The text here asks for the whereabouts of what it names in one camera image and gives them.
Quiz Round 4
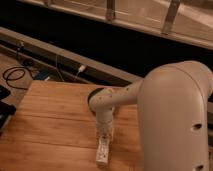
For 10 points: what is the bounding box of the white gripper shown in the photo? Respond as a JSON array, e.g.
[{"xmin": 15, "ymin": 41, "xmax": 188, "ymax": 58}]
[{"xmin": 96, "ymin": 117, "xmax": 114, "ymax": 140}]

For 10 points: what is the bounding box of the white plastic bottle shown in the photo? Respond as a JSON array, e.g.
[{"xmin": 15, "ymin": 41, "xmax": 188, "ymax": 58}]
[{"xmin": 96, "ymin": 137, "xmax": 110, "ymax": 166}]

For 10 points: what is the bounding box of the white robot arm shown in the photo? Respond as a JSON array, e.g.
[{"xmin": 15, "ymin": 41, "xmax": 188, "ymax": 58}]
[{"xmin": 88, "ymin": 61, "xmax": 213, "ymax": 171}]

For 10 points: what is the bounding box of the green ceramic bowl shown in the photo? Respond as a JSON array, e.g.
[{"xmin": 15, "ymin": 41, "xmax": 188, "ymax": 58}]
[{"xmin": 87, "ymin": 88, "xmax": 104, "ymax": 105}]

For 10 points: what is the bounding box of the blue object on floor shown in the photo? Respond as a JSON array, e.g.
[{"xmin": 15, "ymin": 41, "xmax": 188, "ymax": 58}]
[{"xmin": 34, "ymin": 70, "xmax": 49, "ymax": 81}]

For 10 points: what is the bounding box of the black equipment at left edge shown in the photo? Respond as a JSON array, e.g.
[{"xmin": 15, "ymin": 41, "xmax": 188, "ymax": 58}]
[{"xmin": 0, "ymin": 85, "xmax": 16, "ymax": 135}]

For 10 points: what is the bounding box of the white cable with plug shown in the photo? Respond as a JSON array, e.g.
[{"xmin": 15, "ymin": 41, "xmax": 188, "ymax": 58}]
[{"xmin": 54, "ymin": 54, "xmax": 87, "ymax": 83}]

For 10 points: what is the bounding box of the black coiled cable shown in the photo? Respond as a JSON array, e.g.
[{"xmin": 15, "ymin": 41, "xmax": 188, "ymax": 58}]
[{"xmin": 2, "ymin": 65, "xmax": 35, "ymax": 90}]

